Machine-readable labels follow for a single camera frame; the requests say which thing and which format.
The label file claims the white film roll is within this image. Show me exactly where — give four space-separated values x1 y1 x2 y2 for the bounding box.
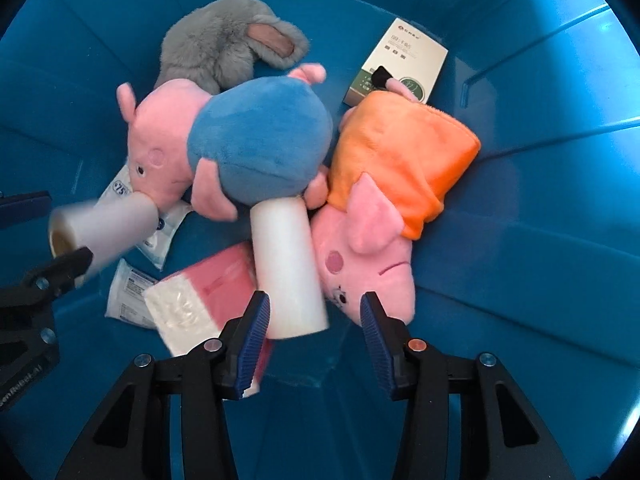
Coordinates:
250 196 330 341
47 192 157 281

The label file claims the white wet wipes packet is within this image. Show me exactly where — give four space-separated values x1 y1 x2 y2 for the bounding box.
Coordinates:
95 162 193 271
105 258 161 330

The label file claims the white carton box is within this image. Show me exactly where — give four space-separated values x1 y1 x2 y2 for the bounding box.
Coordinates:
342 17 449 108

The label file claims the blue plastic crate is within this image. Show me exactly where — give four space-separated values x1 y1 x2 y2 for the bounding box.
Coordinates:
0 0 640 480

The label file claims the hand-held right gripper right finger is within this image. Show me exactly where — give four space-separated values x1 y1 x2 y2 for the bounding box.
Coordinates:
360 291 576 480

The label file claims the pink tissue pack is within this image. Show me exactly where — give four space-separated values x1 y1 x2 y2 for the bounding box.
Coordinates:
144 242 273 398

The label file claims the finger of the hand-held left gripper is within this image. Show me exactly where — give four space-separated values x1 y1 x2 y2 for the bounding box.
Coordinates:
0 191 53 231
0 246 96 311

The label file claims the grey rabbit plush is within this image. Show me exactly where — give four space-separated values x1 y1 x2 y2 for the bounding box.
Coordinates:
154 0 311 96

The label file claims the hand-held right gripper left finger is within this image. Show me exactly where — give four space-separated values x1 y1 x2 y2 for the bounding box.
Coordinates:
55 290 273 480

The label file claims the blue pig plush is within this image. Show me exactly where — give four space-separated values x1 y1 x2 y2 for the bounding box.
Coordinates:
116 62 335 222

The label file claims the orange pig plush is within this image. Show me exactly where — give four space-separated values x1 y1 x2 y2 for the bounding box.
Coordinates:
305 65 482 328

